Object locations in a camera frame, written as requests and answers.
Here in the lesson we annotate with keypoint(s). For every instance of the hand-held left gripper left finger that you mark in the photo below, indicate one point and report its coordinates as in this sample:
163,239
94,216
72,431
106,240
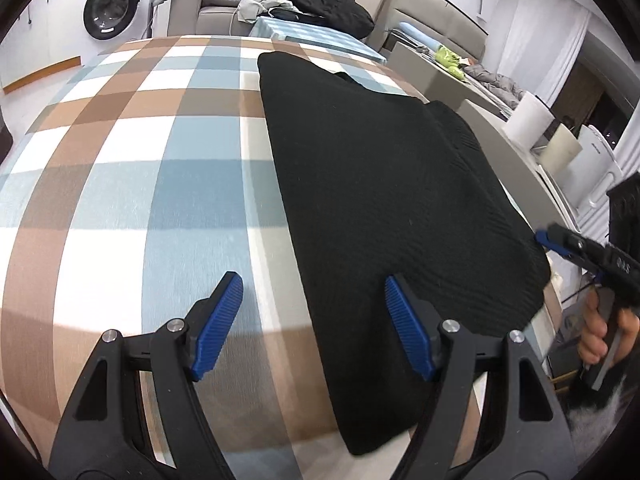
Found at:
220,320

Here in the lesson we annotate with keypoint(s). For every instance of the white washing machine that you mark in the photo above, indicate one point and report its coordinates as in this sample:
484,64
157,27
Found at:
110,5

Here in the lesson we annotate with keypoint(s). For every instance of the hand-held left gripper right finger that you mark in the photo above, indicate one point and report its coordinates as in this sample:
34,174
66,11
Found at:
407,325

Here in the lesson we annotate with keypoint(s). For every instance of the white curtain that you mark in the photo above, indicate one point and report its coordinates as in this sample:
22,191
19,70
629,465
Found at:
545,45

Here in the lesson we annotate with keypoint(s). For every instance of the black quilted jacket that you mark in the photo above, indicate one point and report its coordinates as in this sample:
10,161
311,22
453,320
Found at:
325,5

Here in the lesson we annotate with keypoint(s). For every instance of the cream box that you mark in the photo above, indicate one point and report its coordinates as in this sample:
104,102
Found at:
560,150

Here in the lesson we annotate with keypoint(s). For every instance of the brown blue plaid blanket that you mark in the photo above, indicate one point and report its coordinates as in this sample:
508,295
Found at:
150,185

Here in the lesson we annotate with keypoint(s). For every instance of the grey quilt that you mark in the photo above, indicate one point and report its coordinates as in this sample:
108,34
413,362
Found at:
495,85

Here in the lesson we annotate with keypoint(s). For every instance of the white floor appliance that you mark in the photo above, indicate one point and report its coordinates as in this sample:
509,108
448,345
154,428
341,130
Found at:
600,170

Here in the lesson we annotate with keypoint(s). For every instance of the black knit sweater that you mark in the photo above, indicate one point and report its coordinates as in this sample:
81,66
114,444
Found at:
375,185

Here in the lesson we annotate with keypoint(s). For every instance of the person's right hand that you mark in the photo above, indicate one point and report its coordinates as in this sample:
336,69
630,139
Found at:
592,335

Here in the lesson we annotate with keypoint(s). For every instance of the light blue pillow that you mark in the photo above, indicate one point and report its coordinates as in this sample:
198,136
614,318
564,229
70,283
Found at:
415,34

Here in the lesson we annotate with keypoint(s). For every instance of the person's right forearm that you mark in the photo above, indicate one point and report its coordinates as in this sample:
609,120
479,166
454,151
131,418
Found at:
600,420

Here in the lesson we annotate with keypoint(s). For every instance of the pale grey shirt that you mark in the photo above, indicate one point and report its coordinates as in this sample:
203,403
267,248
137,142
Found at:
260,7

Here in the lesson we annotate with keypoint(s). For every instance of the white paper roll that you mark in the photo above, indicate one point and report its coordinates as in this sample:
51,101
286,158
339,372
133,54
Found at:
531,120

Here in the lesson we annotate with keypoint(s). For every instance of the lime green toy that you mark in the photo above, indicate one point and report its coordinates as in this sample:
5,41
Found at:
447,60

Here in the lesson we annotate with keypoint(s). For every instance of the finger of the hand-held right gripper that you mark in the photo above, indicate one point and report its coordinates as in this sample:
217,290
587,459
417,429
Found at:
570,245

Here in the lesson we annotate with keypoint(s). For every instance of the grey sofa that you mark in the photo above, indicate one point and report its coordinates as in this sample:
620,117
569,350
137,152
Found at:
215,20
440,22

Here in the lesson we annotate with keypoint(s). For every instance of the blue checked cloth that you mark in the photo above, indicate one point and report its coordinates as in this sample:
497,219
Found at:
320,35

